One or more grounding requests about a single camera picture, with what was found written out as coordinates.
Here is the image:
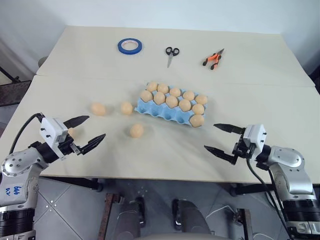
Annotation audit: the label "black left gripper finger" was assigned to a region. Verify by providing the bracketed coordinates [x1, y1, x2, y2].
[79, 133, 107, 156]
[62, 115, 91, 132]

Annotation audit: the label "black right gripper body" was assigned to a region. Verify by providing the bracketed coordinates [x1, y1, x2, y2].
[232, 134, 256, 159]

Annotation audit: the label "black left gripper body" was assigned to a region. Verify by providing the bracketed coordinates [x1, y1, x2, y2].
[58, 134, 82, 159]

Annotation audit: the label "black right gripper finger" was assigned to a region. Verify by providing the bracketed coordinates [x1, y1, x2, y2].
[203, 144, 238, 166]
[212, 122, 248, 136]

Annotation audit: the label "blue egg carton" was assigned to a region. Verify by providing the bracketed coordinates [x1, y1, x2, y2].
[134, 83, 209, 129]

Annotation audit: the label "orange and black pliers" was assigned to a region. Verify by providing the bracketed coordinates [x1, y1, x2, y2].
[202, 48, 225, 72]

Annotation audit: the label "dark rounded shape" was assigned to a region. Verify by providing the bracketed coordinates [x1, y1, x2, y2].
[117, 196, 146, 240]
[171, 198, 214, 236]

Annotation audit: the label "rusty metal bar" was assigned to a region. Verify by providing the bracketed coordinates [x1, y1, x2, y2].
[236, 208, 252, 240]
[97, 192, 119, 240]

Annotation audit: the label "blue tape roll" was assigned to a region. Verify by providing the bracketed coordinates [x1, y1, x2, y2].
[117, 38, 144, 55]

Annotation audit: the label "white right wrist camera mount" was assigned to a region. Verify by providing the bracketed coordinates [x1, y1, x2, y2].
[242, 123, 268, 149]

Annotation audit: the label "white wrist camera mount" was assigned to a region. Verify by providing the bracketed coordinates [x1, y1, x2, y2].
[242, 123, 268, 149]
[39, 116, 70, 159]

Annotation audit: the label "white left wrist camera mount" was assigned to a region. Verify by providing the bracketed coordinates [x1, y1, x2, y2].
[39, 116, 70, 159]

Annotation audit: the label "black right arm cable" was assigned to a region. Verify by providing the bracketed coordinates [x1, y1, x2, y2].
[245, 155, 299, 240]

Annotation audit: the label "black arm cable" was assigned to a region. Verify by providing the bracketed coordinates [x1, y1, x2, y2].
[245, 155, 299, 240]
[8, 112, 46, 155]

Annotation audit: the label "black table frame bar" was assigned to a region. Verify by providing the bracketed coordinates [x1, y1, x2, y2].
[229, 183, 276, 197]
[39, 176, 104, 193]

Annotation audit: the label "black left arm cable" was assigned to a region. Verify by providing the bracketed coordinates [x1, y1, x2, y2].
[8, 112, 46, 155]

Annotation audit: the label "white floor cable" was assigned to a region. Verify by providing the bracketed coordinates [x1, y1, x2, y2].
[206, 204, 236, 219]

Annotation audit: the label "black metal frame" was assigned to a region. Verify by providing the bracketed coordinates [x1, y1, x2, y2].
[0, 65, 34, 109]

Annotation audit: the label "black handled scissors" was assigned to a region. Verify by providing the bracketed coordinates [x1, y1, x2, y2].
[164, 46, 181, 69]

